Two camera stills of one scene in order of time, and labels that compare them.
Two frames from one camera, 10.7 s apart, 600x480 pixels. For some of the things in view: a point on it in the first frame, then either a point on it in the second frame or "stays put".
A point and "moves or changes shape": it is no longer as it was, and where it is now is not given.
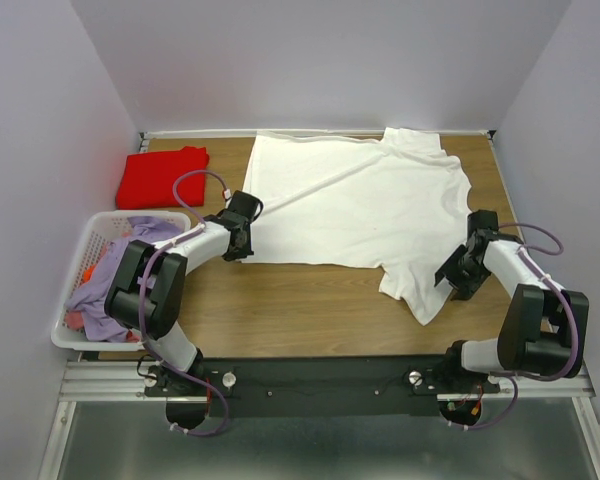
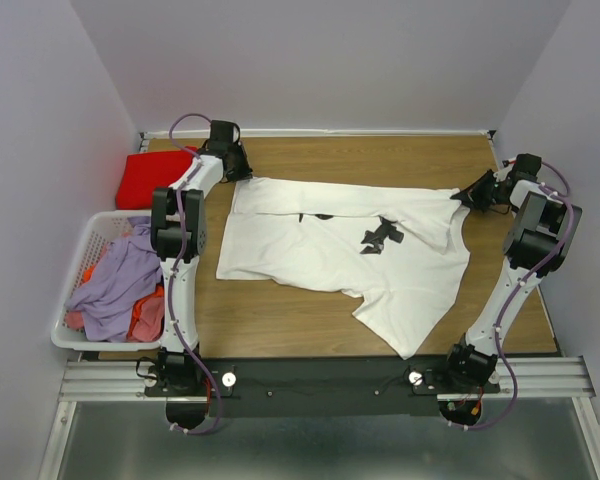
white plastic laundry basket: x=101 y=229 stays put
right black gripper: x=464 y=287 → x=471 y=194
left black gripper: x=246 y=250 → x=243 y=172
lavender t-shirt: x=90 y=300 stays put
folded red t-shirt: x=146 y=179 stays put
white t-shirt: x=395 y=203 moves or changes shape
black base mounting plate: x=316 y=387 stays put
